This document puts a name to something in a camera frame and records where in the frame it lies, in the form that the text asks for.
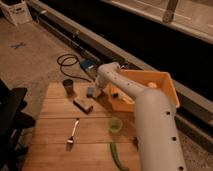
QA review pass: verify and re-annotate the small brown box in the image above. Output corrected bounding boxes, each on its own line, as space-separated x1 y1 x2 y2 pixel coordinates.
73 98 93 114

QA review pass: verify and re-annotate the green plastic cup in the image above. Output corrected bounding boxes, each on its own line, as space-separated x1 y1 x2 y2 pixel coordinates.
108 117 123 134

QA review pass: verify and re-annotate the orange fruit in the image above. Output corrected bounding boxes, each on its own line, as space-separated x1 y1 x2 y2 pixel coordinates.
147 82 158 88

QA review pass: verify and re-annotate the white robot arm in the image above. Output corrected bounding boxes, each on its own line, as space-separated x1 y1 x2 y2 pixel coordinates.
95 62 187 171

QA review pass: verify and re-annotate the black cable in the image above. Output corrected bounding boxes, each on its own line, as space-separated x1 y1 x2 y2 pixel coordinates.
56 53 93 83

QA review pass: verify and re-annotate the black chair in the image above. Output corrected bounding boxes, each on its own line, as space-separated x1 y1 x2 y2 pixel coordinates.
0 79 36 171

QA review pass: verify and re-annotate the silver fork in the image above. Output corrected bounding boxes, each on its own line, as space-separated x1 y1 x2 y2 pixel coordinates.
67 118 80 144

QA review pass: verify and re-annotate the green vegetable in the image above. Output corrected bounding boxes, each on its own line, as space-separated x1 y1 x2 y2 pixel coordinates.
110 142 129 171

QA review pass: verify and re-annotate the blue sponge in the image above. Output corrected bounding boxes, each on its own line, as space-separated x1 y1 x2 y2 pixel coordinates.
86 87 94 98

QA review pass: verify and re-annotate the dark metal cup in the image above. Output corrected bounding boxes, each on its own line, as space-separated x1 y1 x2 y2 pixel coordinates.
62 79 74 96

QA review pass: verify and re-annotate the yellow plastic tray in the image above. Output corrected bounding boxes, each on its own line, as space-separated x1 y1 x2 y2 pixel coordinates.
108 69 180 112

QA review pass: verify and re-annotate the white cardboard box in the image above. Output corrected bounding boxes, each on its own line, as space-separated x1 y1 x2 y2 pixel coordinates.
0 0 32 26

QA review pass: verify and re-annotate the small dark item in tray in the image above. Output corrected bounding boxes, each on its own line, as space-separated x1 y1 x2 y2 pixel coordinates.
112 93 119 98

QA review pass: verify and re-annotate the blue power device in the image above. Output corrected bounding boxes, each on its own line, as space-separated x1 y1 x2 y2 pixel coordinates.
80 59 97 80

